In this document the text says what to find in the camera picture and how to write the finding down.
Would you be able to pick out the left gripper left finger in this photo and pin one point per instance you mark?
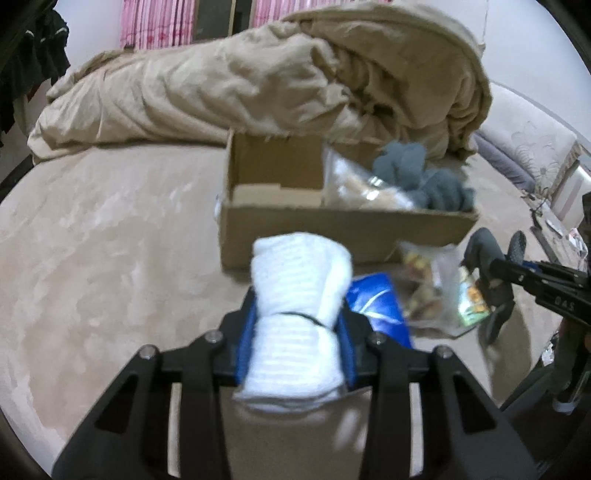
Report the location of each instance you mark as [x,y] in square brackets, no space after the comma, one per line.
[125,434]

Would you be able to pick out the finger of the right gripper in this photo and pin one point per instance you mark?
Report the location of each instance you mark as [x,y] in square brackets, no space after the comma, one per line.
[556,270]
[517,274]

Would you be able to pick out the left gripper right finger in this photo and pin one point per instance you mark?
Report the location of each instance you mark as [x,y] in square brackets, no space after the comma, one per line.
[465,436]

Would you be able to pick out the grey-blue knitted socks bundle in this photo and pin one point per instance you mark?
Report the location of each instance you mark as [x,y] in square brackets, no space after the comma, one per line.
[433,188]

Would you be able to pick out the white socks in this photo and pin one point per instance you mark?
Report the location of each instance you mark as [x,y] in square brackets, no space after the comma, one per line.
[300,281]

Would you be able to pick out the cotton swabs plastic bag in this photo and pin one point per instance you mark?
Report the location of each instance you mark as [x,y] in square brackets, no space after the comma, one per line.
[347,185]

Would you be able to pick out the dark grey socks pair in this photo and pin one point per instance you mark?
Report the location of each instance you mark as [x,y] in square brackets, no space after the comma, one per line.
[481,250]

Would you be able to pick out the green cartoon snack packet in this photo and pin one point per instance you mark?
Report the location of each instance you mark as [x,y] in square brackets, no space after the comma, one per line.
[472,307]

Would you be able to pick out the clear bag of candies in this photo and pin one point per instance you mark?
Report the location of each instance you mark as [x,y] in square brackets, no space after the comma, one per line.
[434,273]

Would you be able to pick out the grey padded headboard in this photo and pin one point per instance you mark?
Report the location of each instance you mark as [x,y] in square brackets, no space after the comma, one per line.
[539,143]

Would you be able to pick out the blue tissue packet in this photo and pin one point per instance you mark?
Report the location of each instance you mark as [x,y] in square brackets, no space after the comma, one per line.
[374,296]

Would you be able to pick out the beige crumpled duvet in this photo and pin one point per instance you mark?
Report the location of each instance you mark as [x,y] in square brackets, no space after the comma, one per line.
[361,71]

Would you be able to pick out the brown cardboard box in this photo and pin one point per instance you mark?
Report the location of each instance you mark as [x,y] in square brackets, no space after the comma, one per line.
[274,186]

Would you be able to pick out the pink curtain right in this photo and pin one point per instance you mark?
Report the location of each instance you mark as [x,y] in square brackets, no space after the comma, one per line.
[271,10]

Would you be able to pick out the pink curtain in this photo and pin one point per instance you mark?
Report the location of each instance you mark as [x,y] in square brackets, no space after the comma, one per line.
[155,24]
[271,10]

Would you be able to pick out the black clothes pile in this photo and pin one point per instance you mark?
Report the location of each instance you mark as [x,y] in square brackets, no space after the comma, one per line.
[37,54]

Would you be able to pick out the pink curtain left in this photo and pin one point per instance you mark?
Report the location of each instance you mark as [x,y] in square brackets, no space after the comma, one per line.
[155,24]

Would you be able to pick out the window frame dark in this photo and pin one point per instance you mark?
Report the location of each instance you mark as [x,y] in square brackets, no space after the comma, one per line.
[216,19]

